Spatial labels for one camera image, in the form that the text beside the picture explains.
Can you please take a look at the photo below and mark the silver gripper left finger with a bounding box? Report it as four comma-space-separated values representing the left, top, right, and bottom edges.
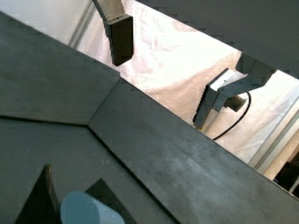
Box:
92, 0, 135, 66

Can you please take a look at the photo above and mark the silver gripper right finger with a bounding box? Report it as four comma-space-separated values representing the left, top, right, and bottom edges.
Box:
193, 53, 277, 128

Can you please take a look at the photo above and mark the light blue oval cylinder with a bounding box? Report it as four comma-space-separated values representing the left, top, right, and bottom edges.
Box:
60, 192, 126, 224

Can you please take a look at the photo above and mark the black cable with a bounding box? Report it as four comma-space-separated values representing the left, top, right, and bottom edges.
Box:
211, 90, 253, 142

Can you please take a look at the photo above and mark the aluminium frame profile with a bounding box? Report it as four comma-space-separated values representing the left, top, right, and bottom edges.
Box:
249, 98, 299, 174

